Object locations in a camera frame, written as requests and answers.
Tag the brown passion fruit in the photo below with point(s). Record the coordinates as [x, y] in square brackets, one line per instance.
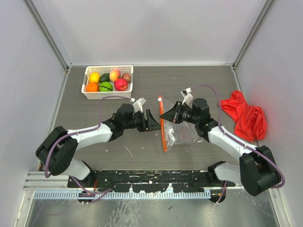
[127, 77]

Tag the white plastic basket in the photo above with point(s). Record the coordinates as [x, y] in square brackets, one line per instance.
[107, 69]

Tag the pink yellow peach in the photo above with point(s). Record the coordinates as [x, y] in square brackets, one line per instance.
[114, 75]

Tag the clear zip top bag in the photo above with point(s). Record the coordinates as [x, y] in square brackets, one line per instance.
[176, 134]

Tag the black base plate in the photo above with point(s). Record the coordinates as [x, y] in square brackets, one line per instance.
[153, 181]

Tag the red cloth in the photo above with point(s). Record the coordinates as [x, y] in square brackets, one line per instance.
[250, 121]

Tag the right aluminium frame post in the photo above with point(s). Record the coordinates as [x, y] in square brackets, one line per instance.
[253, 32]

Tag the green toy watermelon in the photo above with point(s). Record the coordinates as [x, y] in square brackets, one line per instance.
[105, 87]

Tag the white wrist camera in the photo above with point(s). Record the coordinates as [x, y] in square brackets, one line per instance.
[187, 96]
[138, 104]

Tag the yellow lemon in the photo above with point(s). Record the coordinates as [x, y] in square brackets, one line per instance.
[94, 78]

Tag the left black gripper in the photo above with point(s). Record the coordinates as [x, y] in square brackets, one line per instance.
[152, 124]

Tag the dark green avocado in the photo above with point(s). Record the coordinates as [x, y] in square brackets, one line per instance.
[104, 78]

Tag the white slotted cable duct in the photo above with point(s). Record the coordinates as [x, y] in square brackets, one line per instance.
[76, 194]

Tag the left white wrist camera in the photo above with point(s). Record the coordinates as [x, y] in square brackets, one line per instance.
[138, 104]

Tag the orange fruit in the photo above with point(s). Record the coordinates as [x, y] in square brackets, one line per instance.
[92, 87]

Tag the aluminium frame post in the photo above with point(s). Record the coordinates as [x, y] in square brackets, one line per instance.
[253, 32]
[38, 18]

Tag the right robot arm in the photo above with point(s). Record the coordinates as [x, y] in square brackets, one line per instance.
[256, 169]

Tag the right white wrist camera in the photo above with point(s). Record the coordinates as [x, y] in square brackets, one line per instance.
[187, 96]

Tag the left aluminium frame post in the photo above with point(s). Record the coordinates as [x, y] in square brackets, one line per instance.
[38, 18]

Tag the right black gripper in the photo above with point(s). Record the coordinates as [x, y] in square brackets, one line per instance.
[173, 114]

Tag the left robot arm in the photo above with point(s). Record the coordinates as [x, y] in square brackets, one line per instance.
[57, 151]

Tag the red apple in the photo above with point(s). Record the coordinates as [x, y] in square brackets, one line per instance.
[121, 85]

